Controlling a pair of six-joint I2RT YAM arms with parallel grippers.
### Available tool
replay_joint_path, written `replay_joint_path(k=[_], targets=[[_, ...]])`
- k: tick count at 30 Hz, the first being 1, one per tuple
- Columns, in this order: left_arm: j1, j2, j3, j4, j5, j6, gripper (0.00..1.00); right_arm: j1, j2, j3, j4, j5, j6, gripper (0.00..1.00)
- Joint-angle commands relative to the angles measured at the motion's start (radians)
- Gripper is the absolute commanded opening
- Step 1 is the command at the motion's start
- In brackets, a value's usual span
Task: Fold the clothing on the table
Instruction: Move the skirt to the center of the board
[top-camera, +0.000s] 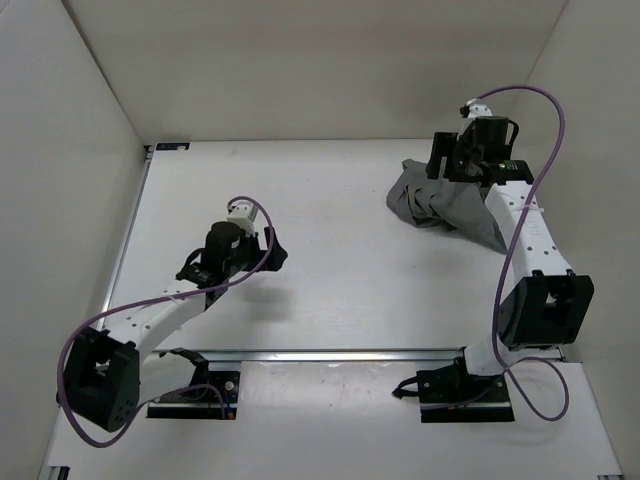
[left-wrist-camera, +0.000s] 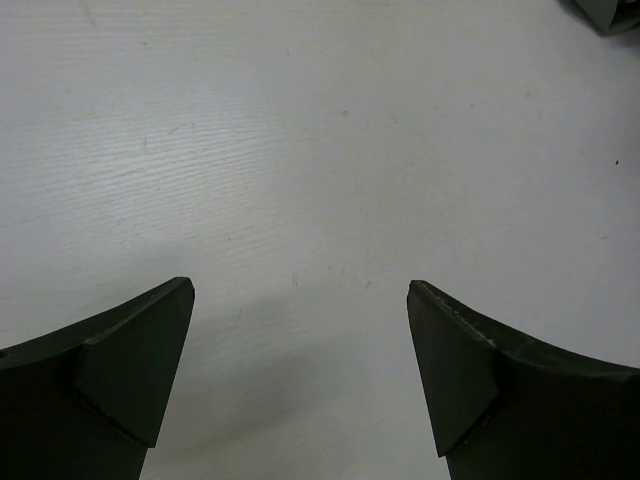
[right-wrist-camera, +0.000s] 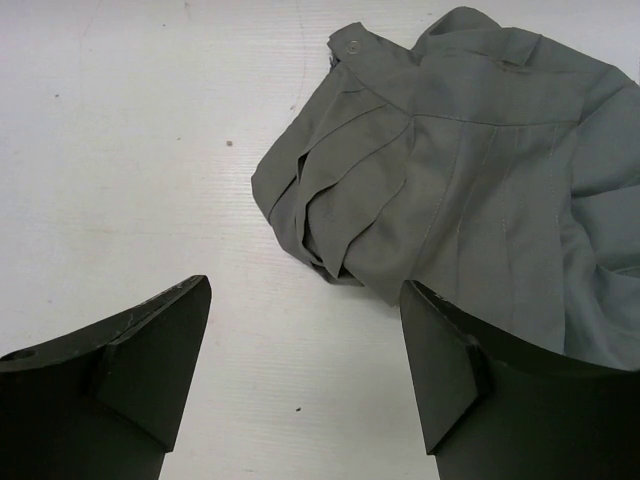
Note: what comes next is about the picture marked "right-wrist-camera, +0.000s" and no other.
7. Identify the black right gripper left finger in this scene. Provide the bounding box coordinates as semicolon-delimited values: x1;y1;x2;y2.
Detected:
1;275;212;479

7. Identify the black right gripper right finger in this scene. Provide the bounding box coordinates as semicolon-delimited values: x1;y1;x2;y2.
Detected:
400;281;639;480

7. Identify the grey pleated skirt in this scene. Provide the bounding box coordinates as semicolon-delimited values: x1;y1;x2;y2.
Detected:
251;7;639;370

